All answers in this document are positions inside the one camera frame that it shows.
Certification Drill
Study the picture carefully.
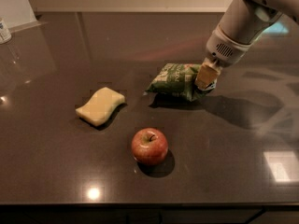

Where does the green jalapeno chip bag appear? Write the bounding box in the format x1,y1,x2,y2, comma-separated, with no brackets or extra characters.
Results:
145,63,216,102

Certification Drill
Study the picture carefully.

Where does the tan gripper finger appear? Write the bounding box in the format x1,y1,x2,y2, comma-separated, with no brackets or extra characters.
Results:
194,58,222,91

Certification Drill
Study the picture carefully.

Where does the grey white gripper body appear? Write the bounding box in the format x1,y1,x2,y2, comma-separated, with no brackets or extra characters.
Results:
206,0,281,67

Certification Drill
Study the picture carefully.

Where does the red apple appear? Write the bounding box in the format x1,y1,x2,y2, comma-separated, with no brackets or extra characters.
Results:
131,128,168,166

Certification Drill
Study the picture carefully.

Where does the white bottle with label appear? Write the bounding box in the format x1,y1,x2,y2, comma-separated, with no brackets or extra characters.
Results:
0,18,12,44

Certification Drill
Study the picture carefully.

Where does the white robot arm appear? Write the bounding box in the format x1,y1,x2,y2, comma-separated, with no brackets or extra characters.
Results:
195,0,299,91

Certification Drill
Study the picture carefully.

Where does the yellow sponge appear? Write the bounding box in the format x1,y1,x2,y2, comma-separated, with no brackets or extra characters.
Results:
76,87,125,127

